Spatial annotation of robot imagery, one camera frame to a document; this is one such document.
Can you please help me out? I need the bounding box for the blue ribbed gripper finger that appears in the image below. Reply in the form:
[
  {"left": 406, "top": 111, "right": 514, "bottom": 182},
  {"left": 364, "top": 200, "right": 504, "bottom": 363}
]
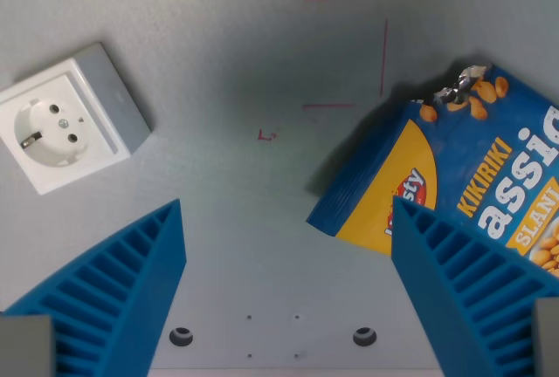
[
  {"left": 0, "top": 198, "right": 189, "bottom": 377},
  {"left": 390, "top": 195, "right": 559, "bottom": 377}
]

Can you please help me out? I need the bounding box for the blue yellow peanut snack bag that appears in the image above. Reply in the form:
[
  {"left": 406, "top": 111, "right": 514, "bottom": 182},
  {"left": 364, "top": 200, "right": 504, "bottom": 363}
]
[{"left": 305, "top": 62, "right": 559, "bottom": 280}]

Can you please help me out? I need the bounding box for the white and grey wall socket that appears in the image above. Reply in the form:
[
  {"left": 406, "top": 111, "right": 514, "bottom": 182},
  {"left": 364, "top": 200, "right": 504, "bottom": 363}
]
[{"left": 0, "top": 42, "right": 154, "bottom": 196}]

